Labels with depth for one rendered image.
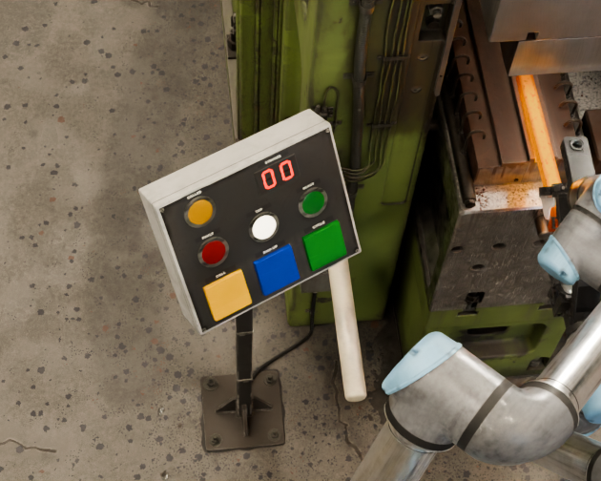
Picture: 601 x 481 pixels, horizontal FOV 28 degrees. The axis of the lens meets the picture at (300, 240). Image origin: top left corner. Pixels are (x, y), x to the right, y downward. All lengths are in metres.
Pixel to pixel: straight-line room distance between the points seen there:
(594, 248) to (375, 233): 0.93
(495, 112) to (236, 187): 0.61
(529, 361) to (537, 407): 1.45
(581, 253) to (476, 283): 0.72
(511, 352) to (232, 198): 1.23
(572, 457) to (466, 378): 0.34
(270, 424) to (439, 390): 1.46
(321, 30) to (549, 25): 0.40
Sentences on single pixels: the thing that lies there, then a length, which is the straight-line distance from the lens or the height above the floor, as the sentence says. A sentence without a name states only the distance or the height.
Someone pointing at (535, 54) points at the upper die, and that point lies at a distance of 2.05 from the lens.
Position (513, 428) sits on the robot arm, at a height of 1.39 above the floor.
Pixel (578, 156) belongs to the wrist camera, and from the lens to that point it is 2.15.
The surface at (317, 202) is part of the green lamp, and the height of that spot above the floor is 1.09.
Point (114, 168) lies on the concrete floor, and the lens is 3.45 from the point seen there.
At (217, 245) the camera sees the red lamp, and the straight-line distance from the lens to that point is 2.05.
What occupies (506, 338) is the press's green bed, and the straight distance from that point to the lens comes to 3.07.
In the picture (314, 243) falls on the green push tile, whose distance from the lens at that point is 2.14.
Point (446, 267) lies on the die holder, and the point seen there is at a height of 0.69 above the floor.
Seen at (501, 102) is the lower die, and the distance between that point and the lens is 2.40.
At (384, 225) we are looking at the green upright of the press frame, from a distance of 2.75.
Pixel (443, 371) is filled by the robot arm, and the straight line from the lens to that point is 1.65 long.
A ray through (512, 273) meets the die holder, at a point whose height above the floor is 0.63.
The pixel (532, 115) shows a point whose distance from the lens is 2.36.
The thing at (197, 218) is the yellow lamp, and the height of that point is 1.16.
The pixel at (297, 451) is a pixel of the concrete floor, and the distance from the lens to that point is 3.07.
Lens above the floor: 2.90
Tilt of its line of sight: 61 degrees down
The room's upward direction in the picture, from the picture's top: 5 degrees clockwise
